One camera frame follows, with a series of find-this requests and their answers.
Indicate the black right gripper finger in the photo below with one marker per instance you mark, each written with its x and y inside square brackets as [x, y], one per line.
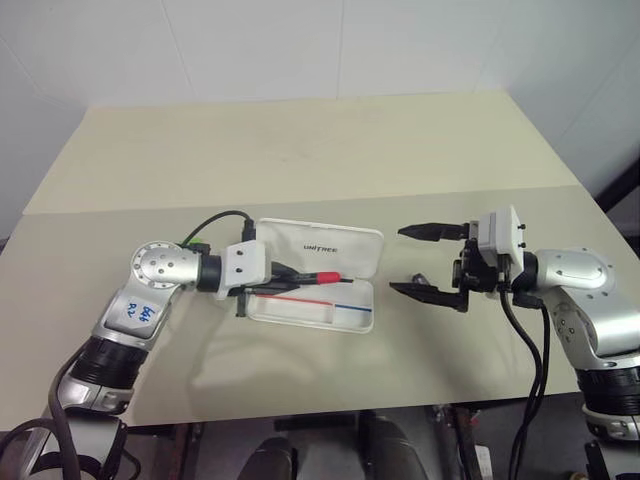
[432, 296]
[430, 231]

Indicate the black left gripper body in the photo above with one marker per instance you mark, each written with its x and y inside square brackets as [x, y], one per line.
[242, 303]

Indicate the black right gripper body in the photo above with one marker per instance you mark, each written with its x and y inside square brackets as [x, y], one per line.
[475, 272]

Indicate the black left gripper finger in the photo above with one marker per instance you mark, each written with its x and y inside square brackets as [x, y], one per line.
[281, 287]
[286, 270]

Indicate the black marker with red cap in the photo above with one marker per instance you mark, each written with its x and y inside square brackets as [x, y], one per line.
[327, 276]

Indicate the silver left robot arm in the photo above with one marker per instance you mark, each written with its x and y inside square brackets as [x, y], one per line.
[156, 265]

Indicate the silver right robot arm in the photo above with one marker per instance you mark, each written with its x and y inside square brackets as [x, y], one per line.
[580, 275]

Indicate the white Unitree pencil case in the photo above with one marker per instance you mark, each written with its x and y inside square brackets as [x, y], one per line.
[325, 242]

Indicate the white handwritten sticker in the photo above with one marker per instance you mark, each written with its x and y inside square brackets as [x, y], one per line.
[136, 311]

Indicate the dark rounded shape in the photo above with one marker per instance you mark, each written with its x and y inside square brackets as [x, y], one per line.
[270, 460]

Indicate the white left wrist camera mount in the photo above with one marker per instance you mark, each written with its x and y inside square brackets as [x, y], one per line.
[246, 265]

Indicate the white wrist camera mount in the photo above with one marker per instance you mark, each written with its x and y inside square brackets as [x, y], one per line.
[500, 231]
[246, 265]

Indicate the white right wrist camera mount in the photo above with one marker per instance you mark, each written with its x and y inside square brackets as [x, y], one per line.
[500, 231]

